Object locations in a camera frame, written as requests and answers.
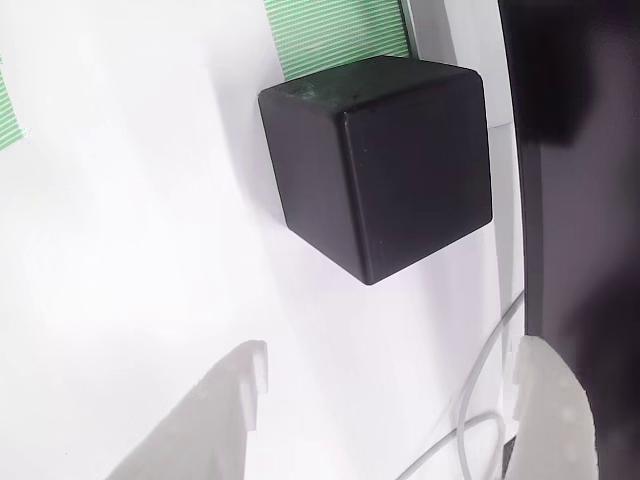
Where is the black cube with scuffed face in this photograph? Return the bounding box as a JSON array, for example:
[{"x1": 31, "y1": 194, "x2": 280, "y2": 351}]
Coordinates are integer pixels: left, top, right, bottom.
[{"x1": 257, "y1": 55, "x2": 494, "y2": 287}]

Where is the black flat panel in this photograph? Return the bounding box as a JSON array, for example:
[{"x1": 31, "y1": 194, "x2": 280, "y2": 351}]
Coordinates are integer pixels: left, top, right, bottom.
[{"x1": 497, "y1": 0, "x2": 640, "y2": 480}]

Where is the green striped tape square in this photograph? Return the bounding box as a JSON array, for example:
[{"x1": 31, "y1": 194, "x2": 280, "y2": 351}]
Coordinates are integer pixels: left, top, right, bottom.
[{"x1": 0, "y1": 49, "x2": 29, "y2": 152}]

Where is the green striped tape strip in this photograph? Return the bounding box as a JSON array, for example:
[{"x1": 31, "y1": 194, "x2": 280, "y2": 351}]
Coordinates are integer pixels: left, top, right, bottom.
[{"x1": 264, "y1": 0, "x2": 412, "y2": 82}]

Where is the white cable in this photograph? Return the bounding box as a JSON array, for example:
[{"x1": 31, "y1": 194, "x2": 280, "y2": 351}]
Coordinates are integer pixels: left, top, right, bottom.
[{"x1": 397, "y1": 292, "x2": 526, "y2": 480}]

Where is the silver metal edge rail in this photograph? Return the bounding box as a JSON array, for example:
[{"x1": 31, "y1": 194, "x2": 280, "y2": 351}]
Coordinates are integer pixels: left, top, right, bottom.
[{"x1": 399, "y1": 0, "x2": 459, "y2": 66}]

